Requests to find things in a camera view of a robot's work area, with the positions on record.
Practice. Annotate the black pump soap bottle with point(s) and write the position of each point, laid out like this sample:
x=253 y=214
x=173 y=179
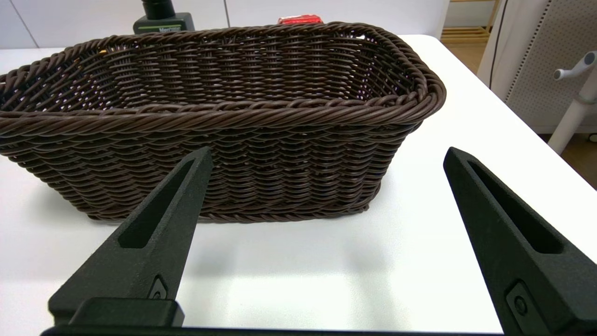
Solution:
x=162 y=19

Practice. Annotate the red drink carton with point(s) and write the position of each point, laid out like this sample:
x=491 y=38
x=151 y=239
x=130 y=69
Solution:
x=300 y=19

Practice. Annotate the white perforated panel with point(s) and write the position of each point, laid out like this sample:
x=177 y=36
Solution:
x=536 y=60

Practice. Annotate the white side table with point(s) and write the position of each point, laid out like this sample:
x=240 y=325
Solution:
x=576 y=107

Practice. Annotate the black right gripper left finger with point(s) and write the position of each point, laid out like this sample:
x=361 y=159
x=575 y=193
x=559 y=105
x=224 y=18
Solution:
x=140 y=261

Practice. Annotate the dark brown wicker basket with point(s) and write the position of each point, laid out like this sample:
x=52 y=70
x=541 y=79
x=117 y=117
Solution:
x=219 y=126

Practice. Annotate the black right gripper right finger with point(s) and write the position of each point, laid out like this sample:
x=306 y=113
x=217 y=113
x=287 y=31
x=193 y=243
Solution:
x=517 y=247

